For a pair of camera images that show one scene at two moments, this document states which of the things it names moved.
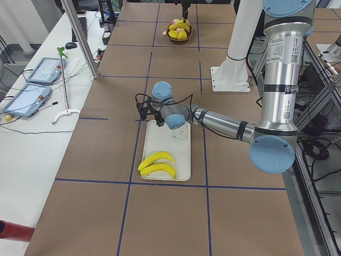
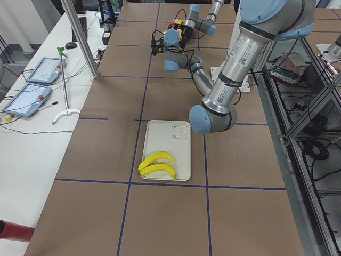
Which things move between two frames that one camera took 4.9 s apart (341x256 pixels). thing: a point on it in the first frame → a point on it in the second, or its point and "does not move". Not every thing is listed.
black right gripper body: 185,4 → 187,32
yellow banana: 154,157 does not move
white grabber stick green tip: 61,49 does not move
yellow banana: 159,166 does not move
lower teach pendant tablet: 28,101 does not move
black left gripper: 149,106 → 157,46
